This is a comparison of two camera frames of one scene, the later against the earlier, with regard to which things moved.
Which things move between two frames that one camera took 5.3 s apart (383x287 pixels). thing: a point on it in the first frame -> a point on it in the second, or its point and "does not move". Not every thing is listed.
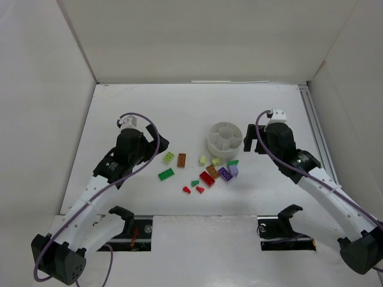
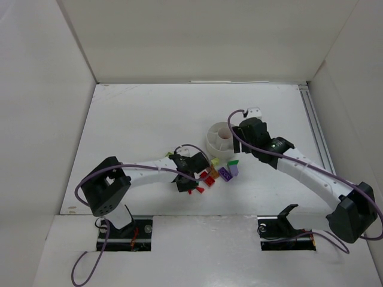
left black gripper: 152,143 -> 185,183
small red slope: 200,189 does not move
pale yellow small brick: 216,161 does not move
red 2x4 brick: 206,179 does not move
